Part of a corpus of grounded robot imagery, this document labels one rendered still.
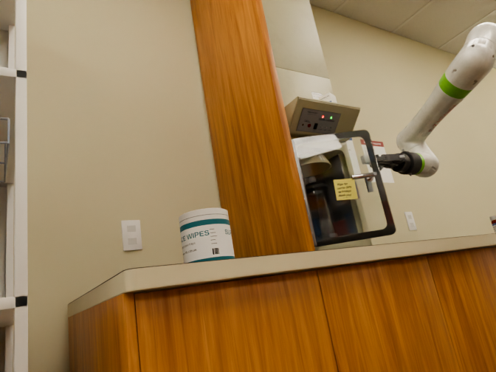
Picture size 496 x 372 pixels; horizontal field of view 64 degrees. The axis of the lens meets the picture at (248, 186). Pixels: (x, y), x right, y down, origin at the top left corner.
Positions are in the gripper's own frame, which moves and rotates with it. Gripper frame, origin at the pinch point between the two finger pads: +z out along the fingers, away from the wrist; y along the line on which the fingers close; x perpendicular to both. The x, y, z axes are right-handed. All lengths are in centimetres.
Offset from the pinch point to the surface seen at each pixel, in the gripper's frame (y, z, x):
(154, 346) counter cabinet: 15, 92, 48
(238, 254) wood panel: -43, 36, 24
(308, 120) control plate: -5.2, 20.7, -16.8
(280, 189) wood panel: -9.6, 36.1, 8.5
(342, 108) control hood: -0.7, 6.2, -21.5
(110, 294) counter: 6, 97, 37
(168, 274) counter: 18, 89, 36
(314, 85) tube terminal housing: -11.4, 6.4, -38.1
